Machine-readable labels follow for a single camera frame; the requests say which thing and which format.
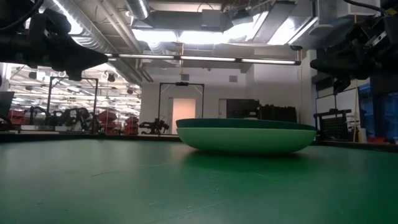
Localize large dark green plastic plate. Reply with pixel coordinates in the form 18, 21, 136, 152
175, 118, 317, 131

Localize overhead LED light bar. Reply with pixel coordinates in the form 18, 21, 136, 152
104, 52, 302, 67

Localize round silver ventilation duct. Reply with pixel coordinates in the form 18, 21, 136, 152
126, 0, 150, 21

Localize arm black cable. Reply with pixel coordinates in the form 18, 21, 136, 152
343, 0, 387, 14
0, 0, 45, 32

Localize dark monitor screen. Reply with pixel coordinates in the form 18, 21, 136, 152
0, 91, 16, 121

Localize large black background robot arms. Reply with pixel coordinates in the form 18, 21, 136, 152
28, 106, 101, 133

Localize black gantry frame with camera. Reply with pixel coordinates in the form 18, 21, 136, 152
157, 82, 206, 135

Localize large red storage bin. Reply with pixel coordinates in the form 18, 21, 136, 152
98, 110, 119, 135

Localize black storage cases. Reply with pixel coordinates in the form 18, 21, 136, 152
259, 105, 299, 123

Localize grey ceiling box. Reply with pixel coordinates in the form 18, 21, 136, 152
201, 9, 223, 31

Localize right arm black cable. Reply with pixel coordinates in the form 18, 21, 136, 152
343, 0, 387, 14

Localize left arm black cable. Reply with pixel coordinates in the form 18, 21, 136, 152
0, 0, 45, 32

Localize black perforated cart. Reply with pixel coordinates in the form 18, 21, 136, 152
313, 108, 353, 142

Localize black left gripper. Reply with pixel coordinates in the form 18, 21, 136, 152
0, 0, 109, 82

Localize dark wall panel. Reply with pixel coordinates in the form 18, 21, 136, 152
226, 98, 261, 120

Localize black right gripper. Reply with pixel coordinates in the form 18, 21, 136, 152
310, 14, 398, 95

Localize tall black gantry frame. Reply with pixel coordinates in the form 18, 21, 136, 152
45, 75, 100, 134

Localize green bowl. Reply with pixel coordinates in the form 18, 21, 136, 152
176, 127, 318, 155

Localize small black background robot arms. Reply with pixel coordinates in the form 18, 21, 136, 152
138, 118, 170, 136

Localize small red storage bin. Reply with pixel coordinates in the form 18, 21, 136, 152
124, 115, 140, 136

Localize green table mat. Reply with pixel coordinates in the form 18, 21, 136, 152
0, 138, 398, 224

